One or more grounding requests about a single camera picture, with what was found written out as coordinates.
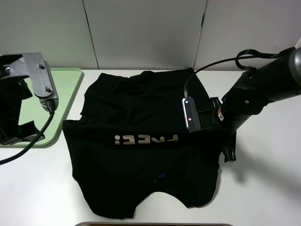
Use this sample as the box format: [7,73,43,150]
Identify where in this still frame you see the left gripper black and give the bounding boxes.
[0,54,40,145]

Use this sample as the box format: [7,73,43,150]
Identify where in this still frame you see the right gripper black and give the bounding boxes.
[197,97,237,162]

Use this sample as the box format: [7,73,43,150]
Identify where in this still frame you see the black short sleeve shirt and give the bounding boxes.
[63,68,221,219]

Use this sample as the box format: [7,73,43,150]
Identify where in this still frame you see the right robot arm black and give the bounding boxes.
[210,47,301,162]

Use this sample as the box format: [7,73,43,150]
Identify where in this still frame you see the light green plastic tray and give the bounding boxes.
[0,68,83,148]

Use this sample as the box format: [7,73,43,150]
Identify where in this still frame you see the left wrist camera grey mount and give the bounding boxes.
[22,53,59,113]

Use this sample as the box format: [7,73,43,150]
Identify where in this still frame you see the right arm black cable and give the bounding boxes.
[183,48,286,98]

